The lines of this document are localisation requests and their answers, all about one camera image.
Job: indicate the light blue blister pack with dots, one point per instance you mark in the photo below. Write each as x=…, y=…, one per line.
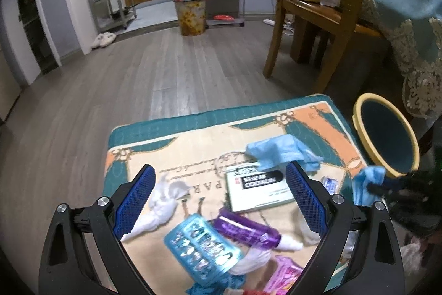
x=201, y=250

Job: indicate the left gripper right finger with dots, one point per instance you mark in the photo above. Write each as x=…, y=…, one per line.
x=376, y=264

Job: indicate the white slippers pair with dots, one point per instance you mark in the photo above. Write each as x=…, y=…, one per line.
x=103, y=40

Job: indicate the teal patterned floor cushion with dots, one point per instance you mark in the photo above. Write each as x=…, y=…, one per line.
x=197, y=148

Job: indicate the wooden dining chair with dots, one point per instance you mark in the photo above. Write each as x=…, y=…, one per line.
x=342, y=25

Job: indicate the blue face mask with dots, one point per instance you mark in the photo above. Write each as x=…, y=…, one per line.
x=276, y=152
x=370, y=174

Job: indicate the pink wrapper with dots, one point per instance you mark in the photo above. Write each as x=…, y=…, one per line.
x=284, y=277

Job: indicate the purple tube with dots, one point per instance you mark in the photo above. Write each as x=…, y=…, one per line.
x=254, y=234

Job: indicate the white tissue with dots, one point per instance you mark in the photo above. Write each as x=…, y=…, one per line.
x=162, y=204

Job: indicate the yellow rimmed teal trash bin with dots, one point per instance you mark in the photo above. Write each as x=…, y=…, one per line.
x=386, y=135

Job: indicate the clear plastic wrap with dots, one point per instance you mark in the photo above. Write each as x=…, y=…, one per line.
x=331, y=185

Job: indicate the floral kitchen trash can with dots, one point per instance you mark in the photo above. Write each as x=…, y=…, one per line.
x=191, y=16

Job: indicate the teal lace tablecloth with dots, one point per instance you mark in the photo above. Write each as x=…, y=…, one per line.
x=413, y=29

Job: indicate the white medicine box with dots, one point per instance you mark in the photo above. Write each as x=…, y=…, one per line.
x=250, y=189

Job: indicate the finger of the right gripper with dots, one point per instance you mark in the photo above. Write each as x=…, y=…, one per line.
x=383, y=189

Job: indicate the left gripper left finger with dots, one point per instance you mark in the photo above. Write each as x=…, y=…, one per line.
x=66, y=266

